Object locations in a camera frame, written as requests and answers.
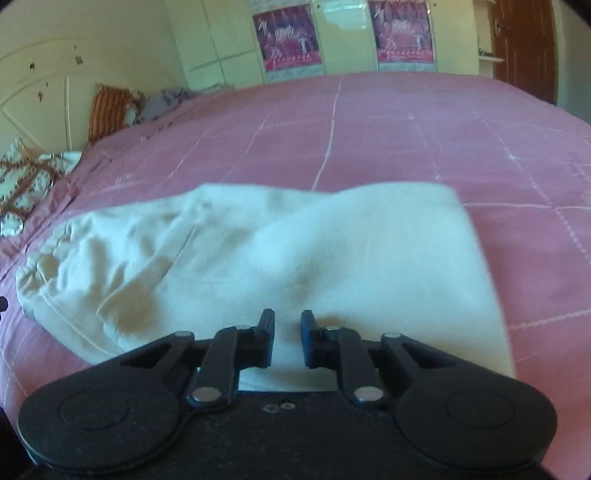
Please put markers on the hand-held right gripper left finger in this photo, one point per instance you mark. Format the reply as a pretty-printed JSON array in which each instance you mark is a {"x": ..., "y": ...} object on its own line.
[{"x": 265, "y": 333}]

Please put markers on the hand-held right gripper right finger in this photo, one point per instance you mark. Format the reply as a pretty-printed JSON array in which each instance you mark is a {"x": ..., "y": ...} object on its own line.
[{"x": 308, "y": 334}]

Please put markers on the white pants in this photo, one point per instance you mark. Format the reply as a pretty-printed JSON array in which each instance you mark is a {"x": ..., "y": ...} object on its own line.
[{"x": 300, "y": 258}]

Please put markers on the pink checked bed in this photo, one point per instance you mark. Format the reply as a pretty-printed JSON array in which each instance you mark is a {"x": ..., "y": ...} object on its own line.
[{"x": 392, "y": 129}]

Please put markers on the grey crumpled cloth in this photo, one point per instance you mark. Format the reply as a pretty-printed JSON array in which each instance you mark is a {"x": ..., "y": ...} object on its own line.
[{"x": 164, "y": 104}]

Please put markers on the orange striped pillow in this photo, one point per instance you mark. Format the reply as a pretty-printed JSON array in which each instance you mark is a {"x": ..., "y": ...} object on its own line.
[{"x": 108, "y": 113}]

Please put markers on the white brown patterned pillow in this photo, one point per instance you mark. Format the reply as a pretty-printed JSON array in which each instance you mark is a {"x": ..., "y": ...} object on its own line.
[{"x": 25, "y": 184}]

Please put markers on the cream wardrobe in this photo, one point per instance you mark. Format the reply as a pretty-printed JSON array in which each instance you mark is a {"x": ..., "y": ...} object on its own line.
[{"x": 341, "y": 32}]

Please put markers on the cream wooden headboard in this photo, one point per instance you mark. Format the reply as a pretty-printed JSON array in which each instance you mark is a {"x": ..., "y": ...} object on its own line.
[{"x": 41, "y": 92}]

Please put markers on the cream corner shelf unit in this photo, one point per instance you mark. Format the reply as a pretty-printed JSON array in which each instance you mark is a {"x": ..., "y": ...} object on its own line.
[{"x": 487, "y": 57}]

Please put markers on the brown wooden door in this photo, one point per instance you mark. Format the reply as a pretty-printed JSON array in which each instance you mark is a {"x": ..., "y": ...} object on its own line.
[{"x": 524, "y": 46}]

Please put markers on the purple wall calendar poster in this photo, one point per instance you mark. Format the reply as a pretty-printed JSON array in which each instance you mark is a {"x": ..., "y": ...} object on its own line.
[
  {"x": 404, "y": 34},
  {"x": 286, "y": 44}
]

